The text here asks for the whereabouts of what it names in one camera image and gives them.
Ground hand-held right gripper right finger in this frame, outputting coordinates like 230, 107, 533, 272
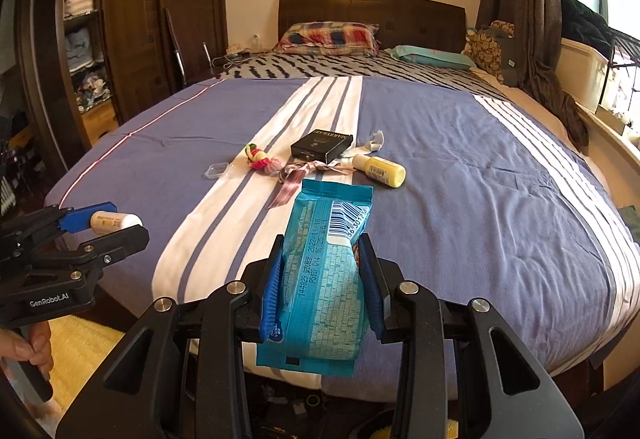
355, 233, 583, 439

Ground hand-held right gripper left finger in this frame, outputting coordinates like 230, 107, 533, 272
55, 234, 286, 439

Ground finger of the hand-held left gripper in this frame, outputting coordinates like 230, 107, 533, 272
0, 202, 119, 251
30, 224, 150, 291

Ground small cream bottle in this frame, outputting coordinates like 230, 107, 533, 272
90, 212, 144, 235

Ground teal wipes packet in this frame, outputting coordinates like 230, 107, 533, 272
256, 178, 375, 376

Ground pink ribbon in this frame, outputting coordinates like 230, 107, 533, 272
266, 160, 356, 210

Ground yellow plastic bottle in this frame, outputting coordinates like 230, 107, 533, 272
351, 154, 407, 189

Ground pink scrunchie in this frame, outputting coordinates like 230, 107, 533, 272
257, 156, 286, 176

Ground multicolour hair tie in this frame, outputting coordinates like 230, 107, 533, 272
244, 144, 268, 170

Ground white paper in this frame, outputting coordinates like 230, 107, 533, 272
330, 129, 386, 171

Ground black cardboard box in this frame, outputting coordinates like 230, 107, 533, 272
291, 130, 355, 165

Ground person's left hand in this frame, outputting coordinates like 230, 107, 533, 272
0, 321, 54, 373

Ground yellow fluffy rug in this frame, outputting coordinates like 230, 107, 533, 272
47, 316, 458, 439

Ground blue white striped blanket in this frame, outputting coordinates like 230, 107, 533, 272
45, 74, 640, 402

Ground mixed patterned clothes pile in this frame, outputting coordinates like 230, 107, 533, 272
75, 72, 112, 112

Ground light blue folded clothes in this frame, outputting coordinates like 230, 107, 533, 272
65, 28, 106, 72

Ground black chair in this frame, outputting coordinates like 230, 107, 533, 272
164, 8, 236, 92

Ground dark wooden wardrobe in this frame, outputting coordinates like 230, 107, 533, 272
15, 0, 228, 170

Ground white striped folded clothes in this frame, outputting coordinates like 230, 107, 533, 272
64, 0, 98, 18

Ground grey zebra striped sheet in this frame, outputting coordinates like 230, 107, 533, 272
220, 50, 506, 92

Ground teal pillow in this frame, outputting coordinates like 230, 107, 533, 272
389, 44, 477, 70

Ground plaid pillow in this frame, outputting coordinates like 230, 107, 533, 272
277, 22, 381, 57

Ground brown circle patterned cushion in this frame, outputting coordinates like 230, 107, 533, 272
465, 20, 516, 82

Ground dark green cloth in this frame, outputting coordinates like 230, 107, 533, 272
620, 205, 640, 240

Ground dark wooden headboard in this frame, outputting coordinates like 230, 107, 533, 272
278, 0, 467, 55

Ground white storage box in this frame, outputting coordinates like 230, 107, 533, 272
555, 38, 613, 114

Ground black jacket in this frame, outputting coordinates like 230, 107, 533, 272
560, 0, 613, 57

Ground black metal rack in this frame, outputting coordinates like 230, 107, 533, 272
600, 36, 640, 120

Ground white charger cable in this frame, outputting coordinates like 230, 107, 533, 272
212, 50, 256, 69

